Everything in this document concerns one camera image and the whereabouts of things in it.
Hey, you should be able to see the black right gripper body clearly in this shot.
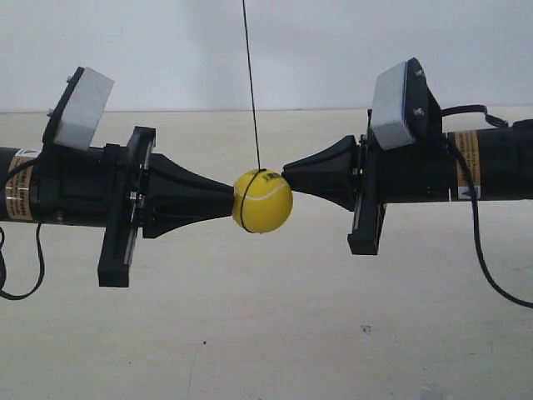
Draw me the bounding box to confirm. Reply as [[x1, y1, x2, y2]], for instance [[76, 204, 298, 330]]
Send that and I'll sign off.
[[347, 127, 456, 255]]

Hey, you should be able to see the yellow tennis ball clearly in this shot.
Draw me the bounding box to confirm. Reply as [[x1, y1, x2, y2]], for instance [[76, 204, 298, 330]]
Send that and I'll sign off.
[[232, 168, 293, 234]]

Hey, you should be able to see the thin black hanging string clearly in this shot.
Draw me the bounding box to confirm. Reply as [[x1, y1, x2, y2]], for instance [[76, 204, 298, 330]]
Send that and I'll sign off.
[[241, 0, 263, 172]]

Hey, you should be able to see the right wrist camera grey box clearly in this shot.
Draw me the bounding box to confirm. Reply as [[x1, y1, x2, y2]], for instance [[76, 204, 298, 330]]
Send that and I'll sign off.
[[371, 57, 443, 151]]

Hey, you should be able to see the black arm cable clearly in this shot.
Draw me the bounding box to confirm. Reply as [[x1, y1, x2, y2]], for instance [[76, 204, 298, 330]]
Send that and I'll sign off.
[[440, 104, 533, 309], [0, 157, 46, 298]]

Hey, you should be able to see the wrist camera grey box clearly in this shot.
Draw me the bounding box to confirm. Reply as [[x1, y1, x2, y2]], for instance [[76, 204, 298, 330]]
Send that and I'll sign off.
[[371, 57, 443, 151], [42, 67, 115, 151]]

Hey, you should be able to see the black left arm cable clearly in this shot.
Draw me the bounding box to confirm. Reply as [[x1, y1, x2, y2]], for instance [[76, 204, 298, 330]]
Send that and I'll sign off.
[[0, 157, 46, 298]]

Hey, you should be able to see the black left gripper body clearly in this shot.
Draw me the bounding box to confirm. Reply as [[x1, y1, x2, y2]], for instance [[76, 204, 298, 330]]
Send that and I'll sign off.
[[37, 127, 156, 288]]

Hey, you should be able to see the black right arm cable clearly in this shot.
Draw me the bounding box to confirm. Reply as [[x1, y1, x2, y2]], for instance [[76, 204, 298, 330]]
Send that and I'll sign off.
[[440, 104, 533, 309]]

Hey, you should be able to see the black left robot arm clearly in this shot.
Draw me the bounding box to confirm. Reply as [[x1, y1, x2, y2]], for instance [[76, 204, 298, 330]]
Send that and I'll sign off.
[[1, 127, 233, 288]]

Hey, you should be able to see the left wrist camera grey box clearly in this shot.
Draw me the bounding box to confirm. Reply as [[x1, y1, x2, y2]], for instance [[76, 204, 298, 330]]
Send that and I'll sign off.
[[42, 67, 115, 151]]

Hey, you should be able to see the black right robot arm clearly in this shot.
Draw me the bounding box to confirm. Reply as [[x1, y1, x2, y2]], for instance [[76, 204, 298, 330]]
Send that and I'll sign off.
[[281, 120, 532, 255]]

